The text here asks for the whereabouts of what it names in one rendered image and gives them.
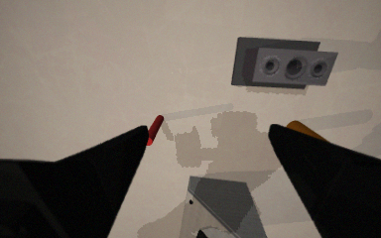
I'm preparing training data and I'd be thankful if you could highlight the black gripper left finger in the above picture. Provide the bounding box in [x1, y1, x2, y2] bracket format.
[0, 125, 149, 238]

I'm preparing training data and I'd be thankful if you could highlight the red peg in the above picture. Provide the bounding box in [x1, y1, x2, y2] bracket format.
[147, 115, 164, 146]

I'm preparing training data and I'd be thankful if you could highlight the brown cylinder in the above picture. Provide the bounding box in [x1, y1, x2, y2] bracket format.
[287, 121, 327, 141]

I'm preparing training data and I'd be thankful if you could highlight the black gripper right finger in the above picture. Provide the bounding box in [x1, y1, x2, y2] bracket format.
[268, 124, 381, 238]

